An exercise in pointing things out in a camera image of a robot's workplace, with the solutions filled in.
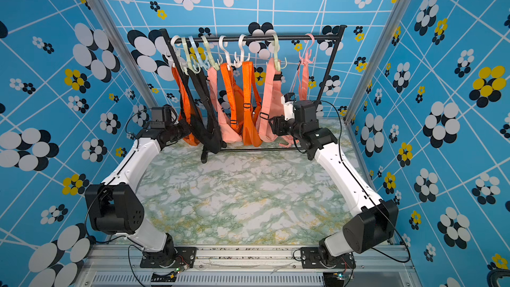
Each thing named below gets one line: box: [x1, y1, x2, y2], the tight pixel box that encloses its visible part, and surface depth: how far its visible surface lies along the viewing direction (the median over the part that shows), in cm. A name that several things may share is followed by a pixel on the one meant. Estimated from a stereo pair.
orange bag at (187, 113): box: [171, 65, 201, 147], surface depth 84 cm
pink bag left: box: [207, 67, 243, 143], surface depth 90 cm
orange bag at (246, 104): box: [220, 61, 263, 147], surface depth 83 cm
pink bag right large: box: [255, 57, 285, 143], surface depth 84 cm
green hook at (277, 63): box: [272, 33, 288, 72], surface depth 72 cm
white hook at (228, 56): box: [218, 35, 231, 71], surface depth 75 cm
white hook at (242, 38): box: [234, 33, 247, 68], surface depth 69 cm
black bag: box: [175, 57, 227, 164], surface depth 82 cm
